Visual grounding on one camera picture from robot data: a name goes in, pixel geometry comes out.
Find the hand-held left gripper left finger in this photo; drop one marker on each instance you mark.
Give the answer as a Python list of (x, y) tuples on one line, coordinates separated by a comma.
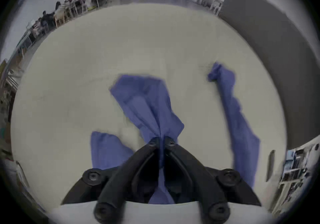
[(117, 183)]

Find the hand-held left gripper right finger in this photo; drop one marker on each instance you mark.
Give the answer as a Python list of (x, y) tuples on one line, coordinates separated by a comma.
[(200, 180)]

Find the blue shirt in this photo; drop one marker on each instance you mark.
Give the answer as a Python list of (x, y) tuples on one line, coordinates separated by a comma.
[(152, 107)]

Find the bed with beige sheet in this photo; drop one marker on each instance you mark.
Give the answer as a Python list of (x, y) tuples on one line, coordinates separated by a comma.
[(105, 50)]

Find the grey padded headboard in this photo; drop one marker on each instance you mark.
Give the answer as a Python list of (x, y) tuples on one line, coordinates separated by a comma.
[(275, 50)]

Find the row of tables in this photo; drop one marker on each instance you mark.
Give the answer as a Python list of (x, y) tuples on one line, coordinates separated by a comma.
[(42, 30)]

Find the group of people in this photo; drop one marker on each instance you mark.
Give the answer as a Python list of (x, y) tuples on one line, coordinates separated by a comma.
[(75, 5)]

